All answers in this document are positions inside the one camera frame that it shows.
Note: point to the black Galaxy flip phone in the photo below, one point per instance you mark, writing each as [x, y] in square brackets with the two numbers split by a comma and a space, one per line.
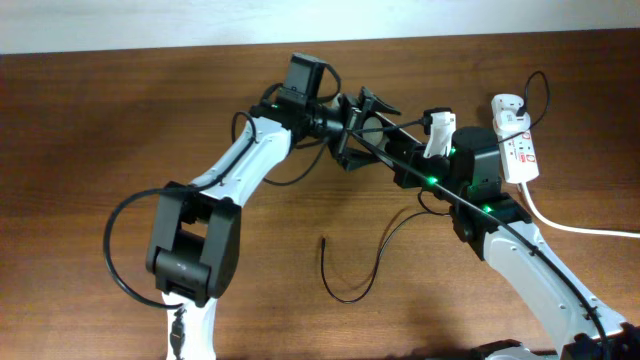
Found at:
[371, 131]

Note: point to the white power strip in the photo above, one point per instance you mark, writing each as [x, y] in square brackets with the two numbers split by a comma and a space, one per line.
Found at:
[518, 158]

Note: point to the white charger adapter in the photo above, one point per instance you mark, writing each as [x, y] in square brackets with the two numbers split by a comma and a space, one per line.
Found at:
[507, 122]

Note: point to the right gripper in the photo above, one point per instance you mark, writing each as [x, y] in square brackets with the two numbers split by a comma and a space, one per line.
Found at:
[415, 154]

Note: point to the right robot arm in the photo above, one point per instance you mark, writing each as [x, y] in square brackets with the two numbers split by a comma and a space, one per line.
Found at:
[502, 233]

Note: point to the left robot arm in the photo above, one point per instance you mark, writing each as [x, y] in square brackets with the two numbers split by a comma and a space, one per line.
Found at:
[195, 239]

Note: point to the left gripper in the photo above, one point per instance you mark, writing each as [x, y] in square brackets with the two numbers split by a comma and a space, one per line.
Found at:
[354, 113]

